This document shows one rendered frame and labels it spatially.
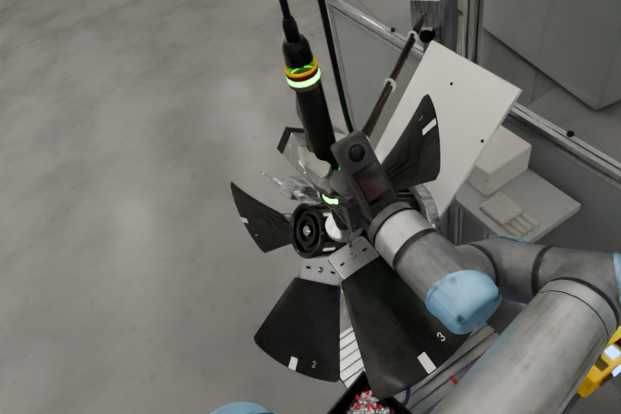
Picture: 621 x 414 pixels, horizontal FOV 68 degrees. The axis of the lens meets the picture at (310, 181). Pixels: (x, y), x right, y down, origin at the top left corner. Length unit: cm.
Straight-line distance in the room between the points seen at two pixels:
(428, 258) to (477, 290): 6
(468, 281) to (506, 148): 92
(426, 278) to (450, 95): 61
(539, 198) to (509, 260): 87
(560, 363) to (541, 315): 5
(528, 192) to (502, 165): 13
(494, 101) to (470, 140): 9
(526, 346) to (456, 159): 65
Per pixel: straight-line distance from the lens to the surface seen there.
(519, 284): 61
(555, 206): 146
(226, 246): 260
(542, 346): 48
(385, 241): 59
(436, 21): 121
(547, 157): 152
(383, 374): 90
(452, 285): 55
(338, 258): 96
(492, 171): 138
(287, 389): 216
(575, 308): 52
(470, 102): 106
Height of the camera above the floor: 200
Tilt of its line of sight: 47 degrees down
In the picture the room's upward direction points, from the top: 18 degrees counter-clockwise
